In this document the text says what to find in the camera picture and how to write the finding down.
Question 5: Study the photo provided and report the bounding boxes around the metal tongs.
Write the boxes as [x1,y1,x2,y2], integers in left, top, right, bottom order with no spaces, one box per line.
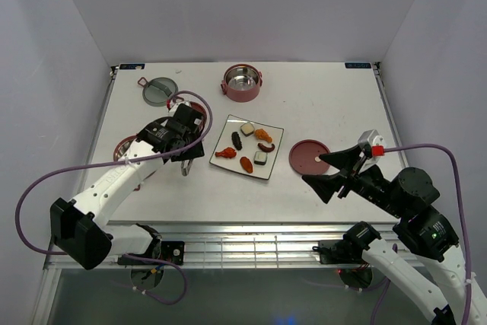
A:
[180,159,193,177]

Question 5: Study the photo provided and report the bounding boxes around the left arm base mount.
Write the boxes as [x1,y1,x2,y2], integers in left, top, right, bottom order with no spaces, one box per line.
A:
[117,224,186,266]

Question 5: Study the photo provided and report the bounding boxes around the pink bowl rear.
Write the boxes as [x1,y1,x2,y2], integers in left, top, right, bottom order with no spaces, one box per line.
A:
[220,64,263,103]

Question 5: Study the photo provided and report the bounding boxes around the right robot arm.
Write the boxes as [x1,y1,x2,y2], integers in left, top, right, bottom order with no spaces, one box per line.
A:
[302,144,486,324]

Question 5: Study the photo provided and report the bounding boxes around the aluminium frame rail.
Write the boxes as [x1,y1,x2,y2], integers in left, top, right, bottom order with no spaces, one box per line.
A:
[42,221,457,271]

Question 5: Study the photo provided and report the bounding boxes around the grey lunch box lid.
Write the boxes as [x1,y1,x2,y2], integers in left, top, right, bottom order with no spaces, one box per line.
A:
[137,77,179,107]

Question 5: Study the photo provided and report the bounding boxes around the black sea cucumber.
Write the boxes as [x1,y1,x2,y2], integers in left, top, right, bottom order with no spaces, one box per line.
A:
[231,132,243,151]

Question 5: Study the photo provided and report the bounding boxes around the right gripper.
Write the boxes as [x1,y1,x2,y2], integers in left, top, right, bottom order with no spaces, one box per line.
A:
[301,143,406,218]

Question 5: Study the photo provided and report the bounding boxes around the dark red sausage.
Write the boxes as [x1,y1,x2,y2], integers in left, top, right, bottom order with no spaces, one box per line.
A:
[257,142,275,153]

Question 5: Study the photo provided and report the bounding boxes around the white square plate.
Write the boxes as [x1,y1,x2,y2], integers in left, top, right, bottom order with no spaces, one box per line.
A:
[209,114,285,180]

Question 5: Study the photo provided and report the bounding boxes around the dark red lid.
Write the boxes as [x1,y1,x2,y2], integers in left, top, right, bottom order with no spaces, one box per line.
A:
[288,139,330,175]
[190,101,208,132]

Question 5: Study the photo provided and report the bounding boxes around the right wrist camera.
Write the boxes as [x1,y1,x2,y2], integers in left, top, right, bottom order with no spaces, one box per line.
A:
[358,129,386,172]

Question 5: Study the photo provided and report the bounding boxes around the dark red inner lid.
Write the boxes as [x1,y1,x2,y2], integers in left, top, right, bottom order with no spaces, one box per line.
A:
[190,101,208,132]

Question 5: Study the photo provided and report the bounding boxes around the orange fried chicken piece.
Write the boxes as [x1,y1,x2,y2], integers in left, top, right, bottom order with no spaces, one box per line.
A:
[254,129,273,143]

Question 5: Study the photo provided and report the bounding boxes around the pink bowl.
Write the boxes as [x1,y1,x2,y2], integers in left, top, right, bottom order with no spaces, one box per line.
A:
[220,64,263,103]
[113,136,163,191]

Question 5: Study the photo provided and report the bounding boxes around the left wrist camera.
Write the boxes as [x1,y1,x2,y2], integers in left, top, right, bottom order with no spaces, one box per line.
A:
[166,97,191,115]

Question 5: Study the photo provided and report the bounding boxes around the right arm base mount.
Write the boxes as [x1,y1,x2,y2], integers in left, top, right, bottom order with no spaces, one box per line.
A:
[312,239,369,265]

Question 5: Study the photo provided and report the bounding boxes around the sushi roll yellow top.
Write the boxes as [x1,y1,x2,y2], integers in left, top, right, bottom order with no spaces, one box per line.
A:
[240,122,255,137]

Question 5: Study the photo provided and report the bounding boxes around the orange fried nugget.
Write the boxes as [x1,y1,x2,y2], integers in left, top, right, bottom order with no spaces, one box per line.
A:
[240,156,253,174]

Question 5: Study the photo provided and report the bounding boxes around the sushi roll white top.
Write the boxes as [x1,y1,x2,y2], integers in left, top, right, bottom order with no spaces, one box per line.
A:
[253,151,268,166]

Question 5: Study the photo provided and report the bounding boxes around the dark red lid right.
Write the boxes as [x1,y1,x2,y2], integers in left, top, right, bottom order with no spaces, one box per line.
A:
[288,139,330,175]

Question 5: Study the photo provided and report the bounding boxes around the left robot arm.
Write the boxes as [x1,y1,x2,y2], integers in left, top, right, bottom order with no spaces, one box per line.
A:
[50,102,205,269]

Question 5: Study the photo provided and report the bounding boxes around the pink bowl front left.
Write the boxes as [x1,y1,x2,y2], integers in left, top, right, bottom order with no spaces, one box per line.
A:
[113,136,163,191]

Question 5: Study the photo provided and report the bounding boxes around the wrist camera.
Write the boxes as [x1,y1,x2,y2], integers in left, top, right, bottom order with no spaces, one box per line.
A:
[166,97,191,115]
[358,129,386,172]

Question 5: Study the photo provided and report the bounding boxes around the fried chicken drumstick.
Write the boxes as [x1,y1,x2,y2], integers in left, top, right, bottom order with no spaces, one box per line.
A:
[215,147,237,159]

